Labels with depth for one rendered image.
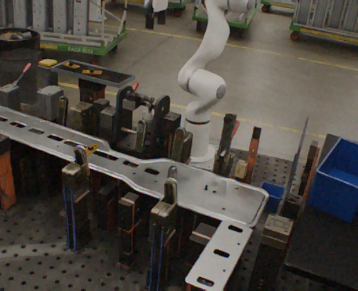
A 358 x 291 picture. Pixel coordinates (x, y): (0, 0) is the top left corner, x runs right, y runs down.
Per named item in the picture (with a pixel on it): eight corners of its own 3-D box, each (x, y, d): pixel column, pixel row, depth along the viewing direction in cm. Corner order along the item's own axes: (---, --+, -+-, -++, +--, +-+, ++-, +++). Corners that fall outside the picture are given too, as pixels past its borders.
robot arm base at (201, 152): (179, 139, 212) (181, 107, 202) (217, 145, 210) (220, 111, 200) (172, 160, 196) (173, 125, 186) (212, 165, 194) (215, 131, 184)
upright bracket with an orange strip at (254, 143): (230, 238, 164) (253, 126, 139) (231, 236, 165) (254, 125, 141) (237, 240, 163) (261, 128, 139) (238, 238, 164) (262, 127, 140)
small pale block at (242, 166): (221, 242, 162) (236, 163, 144) (224, 237, 165) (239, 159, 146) (229, 245, 161) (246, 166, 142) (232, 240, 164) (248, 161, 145)
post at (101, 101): (94, 181, 189) (93, 100, 169) (100, 176, 193) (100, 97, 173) (103, 185, 187) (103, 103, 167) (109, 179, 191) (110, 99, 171)
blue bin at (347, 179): (305, 204, 132) (315, 170, 126) (331, 166, 155) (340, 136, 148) (352, 224, 125) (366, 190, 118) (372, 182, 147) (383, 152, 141)
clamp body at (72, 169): (59, 247, 150) (52, 169, 133) (79, 229, 160) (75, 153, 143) (79, 256, 147) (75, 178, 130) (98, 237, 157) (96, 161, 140)
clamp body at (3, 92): (1, 156, 199) (-8, 89, 181) (16, 147, 208) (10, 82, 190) (14, 162, 196) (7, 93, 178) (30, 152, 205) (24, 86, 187)
